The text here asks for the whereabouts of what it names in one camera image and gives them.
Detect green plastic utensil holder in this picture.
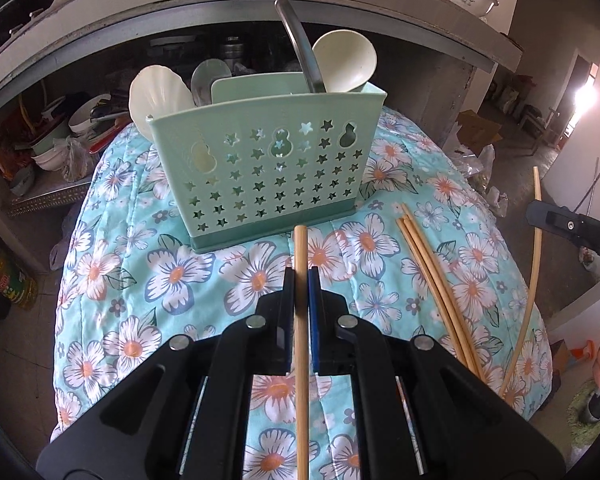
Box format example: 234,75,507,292
146,72,387,253

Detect perforated metal tray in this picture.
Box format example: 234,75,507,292
7,180,88,217

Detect black wok with lid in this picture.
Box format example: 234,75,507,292
0,0,61,46

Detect large metal spoon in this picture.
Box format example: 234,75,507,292
274,0,329,95

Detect wooden chopstick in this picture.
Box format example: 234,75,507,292
404,205,487,382
401,216,482,377
396,219,476,368
500,166,543,403
293,225,310,480

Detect stacked steel containers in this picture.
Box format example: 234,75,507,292
220,35,246,61

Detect wooden chair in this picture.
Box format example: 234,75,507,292
520,104,561,151

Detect floral teal blanket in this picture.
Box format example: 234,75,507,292
52,107,561,480

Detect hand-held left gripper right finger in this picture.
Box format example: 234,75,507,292
307,267,566,480

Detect small metal spoon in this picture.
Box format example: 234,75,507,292
190,58,231,108

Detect white shell-shaped spoon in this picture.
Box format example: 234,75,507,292
129,63,196,141

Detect cardboard box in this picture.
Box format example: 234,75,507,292
452,110,503,156

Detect orange plastic toy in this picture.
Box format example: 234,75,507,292
570,340,598,361

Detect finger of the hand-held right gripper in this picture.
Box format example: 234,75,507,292
525,201,600,261

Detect cooking oil bottle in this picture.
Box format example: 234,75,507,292
0,245,38,311

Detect pile of white bowls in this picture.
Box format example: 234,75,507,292
30,92,131,181

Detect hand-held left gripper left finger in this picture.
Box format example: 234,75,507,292
37,267,298,480

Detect white plastic spoon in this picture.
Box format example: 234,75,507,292
312,30,378,95

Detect green shaggy rug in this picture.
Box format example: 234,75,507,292
565,377,600,441

